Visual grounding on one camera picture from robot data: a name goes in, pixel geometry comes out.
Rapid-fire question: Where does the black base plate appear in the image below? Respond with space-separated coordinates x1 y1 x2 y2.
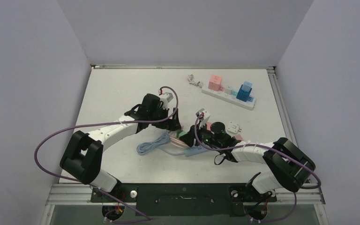
90 182 278 218

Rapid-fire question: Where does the light blue plug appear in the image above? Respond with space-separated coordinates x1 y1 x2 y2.
241 81 252 92

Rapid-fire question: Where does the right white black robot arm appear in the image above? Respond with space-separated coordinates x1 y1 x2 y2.
179 122 316 201

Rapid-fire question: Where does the white flat plug adapter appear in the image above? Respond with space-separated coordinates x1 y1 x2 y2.
226 121 242 135

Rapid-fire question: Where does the dark blue cube adapter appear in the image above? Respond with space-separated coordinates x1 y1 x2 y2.
236 85 252 102

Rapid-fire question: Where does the small white plug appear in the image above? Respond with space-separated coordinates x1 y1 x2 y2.
224 85 233 95

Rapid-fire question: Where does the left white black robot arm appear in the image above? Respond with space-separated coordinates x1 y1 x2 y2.
60 92 181 202

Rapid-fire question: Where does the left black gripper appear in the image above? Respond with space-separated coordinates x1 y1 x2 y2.
148 105 180 131

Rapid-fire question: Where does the pink cube adapter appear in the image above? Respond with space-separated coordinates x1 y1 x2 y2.
208 75 222 91

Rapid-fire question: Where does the pink cable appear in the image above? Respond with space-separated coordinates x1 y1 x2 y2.
169 136 188 149

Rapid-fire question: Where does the small pink plug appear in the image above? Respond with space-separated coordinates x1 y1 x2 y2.
233 134 244 141

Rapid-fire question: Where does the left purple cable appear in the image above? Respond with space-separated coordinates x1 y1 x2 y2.
34 86 180 224

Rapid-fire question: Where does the white power strip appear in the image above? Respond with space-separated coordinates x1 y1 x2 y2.
201 86 256 110

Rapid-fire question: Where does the blue power strip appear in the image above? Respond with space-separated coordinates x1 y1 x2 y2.
184 145 210 157

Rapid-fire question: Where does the green plug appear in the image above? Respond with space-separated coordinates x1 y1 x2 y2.
176 131 187 139

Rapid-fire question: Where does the white cube adapter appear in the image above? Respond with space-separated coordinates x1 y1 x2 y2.
167 131 177 138

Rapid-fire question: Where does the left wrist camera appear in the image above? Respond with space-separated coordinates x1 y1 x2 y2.
158 90 173 110

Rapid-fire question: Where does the pink round disc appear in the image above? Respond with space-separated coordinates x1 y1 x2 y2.
206 122 212 131

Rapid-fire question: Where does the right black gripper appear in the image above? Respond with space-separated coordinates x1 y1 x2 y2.
181 120 222 148

